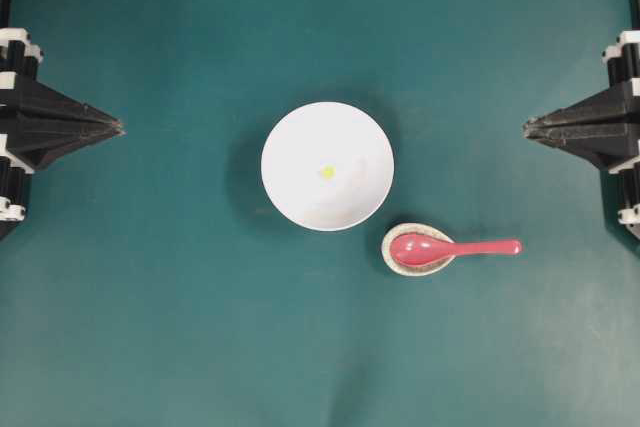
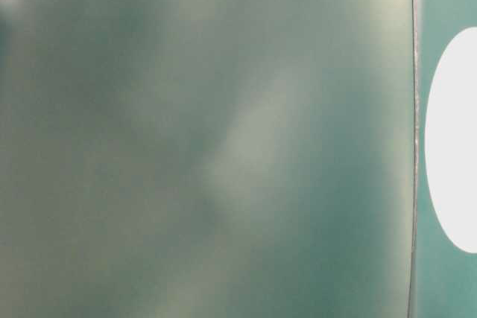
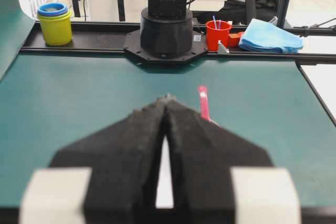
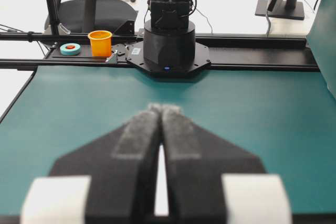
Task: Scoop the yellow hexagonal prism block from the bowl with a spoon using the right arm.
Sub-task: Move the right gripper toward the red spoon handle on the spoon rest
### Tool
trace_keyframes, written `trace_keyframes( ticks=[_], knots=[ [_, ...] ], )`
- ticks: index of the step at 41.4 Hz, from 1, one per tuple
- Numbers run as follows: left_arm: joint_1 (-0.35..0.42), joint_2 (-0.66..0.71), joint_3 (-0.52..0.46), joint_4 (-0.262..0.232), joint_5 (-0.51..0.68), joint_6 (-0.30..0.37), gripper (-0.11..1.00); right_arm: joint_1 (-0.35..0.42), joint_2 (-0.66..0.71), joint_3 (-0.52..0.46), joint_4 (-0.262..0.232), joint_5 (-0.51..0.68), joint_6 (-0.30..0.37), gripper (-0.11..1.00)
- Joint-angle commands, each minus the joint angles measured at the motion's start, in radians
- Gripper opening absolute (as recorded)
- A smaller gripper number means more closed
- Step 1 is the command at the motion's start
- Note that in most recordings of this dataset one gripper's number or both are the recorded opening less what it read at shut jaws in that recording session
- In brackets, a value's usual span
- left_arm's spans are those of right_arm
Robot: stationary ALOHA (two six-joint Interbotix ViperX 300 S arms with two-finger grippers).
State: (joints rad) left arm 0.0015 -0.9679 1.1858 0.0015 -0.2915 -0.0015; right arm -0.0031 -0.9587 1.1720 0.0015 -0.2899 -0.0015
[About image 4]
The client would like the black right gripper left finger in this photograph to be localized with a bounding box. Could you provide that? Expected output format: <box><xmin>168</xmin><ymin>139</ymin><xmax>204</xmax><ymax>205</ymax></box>
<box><xmin>21</xmin><ymin>104</ymin><xmax>161</xmax><ymax>224</ymax></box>

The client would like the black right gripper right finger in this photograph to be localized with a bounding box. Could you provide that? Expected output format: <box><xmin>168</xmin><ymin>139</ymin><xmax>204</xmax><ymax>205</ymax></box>
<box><xmin>159</xmin><ymin>104</ymin><xmax>292</xmax><ymax>224</ymax></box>

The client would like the orange plastic cup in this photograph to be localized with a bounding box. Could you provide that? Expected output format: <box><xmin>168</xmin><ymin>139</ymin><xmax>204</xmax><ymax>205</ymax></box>
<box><xmin>88</xmin><ymin>30</ymin><xmax>112</xmax><ymax>58</ymax></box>

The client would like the teal tape roll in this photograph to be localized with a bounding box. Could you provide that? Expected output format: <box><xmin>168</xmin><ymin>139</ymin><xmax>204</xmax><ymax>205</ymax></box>
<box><xmin>60</xmin><ymin>43</ymin><xmax>81</xmax><ymax>56</ymax></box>

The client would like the black office chair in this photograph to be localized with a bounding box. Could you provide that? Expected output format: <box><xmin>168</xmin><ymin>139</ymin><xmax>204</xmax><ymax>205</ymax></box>
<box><xmin>45</xmin><ymin>0</ymin><xmax>137</xmax><ymax>34</ymax></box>

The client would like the black monitor stand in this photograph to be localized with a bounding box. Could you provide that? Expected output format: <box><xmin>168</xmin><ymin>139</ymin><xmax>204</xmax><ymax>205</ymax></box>
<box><xmin>255</xmin><ymin>0</ymin><xmax>304</xmax><ymax>20</ymax></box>

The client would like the black aluminium frame rail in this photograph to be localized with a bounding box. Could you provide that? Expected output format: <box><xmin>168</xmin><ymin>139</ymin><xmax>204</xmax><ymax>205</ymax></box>
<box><xmin>1</xmin><ymin>33</ymin><xmax>319</xmax><ymax>72</ymax></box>

